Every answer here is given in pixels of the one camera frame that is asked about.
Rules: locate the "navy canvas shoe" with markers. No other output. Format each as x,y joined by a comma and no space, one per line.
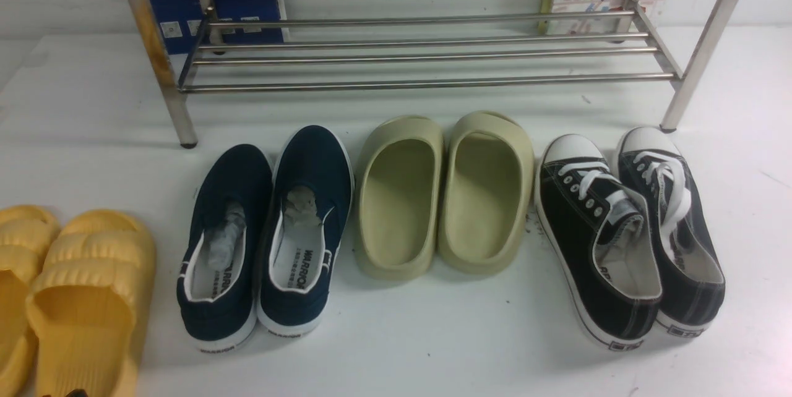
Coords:
215,287
313,186

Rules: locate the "black canvas sneaker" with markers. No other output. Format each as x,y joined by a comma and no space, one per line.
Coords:
693,282
600,231

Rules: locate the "stainless steel shoe rack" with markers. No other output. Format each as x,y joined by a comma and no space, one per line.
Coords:
206,51

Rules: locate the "left olive foam slide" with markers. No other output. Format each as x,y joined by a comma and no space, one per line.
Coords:
397,198

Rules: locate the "olive foam slide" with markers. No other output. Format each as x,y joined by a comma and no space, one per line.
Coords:
397,198
488,188

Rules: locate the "right olive foam slide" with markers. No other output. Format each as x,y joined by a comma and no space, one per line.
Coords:
488,188

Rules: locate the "right yellow ridged slipper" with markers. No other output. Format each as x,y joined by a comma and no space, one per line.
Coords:
90,306

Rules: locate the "yellow ridged slipper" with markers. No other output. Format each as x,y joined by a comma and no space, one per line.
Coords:
27,232
90,306

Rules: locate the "left yellow ridged slipper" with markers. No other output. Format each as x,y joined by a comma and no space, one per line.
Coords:
27,232

